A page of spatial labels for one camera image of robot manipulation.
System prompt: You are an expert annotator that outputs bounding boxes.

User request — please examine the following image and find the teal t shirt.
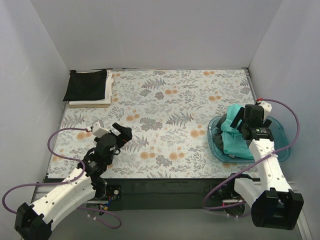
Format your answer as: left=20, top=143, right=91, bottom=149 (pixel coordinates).
left=218, top=103, right=254, bottom=160

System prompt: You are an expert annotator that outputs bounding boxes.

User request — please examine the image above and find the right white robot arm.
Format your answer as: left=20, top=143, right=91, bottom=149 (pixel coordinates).
left=226, top=100, right=304, bottom=230

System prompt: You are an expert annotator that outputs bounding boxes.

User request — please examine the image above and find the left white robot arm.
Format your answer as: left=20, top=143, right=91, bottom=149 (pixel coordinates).
left=14, top=121, right=133, bottom=240

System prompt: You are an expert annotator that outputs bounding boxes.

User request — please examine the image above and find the dark grey t shirt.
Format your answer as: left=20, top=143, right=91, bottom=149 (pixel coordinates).
left=212, top=113, right=227, bottom=152

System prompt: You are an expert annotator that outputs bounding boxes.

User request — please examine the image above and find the blue transparent plastic basket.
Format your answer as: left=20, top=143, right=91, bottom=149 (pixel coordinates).
left=206, top=113, right=292, bottom=165

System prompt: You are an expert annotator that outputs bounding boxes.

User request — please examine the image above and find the folded beige t shirt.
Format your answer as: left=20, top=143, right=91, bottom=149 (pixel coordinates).
left=67, top=103, right=110, bottom=108

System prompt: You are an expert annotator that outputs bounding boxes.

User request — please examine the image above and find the folded white t shirt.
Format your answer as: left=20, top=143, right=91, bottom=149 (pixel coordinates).
left=68, top=70, right=114, bottom=107

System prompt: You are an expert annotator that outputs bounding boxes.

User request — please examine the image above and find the floral table cloth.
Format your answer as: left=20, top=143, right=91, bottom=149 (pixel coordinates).
left=47, top=69, right=258, bottom=179

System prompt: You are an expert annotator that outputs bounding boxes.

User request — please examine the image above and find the folded black t shirt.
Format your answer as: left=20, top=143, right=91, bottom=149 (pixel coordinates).
left=63, top=69, right=107, bottom=102

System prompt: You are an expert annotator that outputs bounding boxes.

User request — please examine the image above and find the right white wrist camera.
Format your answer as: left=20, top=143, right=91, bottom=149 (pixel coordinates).
left=255, top=98, right=272, bottom=120

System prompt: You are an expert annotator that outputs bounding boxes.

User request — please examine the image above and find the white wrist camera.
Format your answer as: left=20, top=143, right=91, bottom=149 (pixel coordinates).
left=91, top=120, right=110, bottom=138
left=255, top=98, right=272, bottom=120

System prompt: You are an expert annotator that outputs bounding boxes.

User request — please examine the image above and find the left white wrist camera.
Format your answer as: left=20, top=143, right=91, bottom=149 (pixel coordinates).
left=91, top=120, right=110, bottom=138

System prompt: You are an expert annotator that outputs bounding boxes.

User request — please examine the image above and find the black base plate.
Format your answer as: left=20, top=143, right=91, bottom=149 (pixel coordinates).
left=84, top=177, right=251, bottom=212

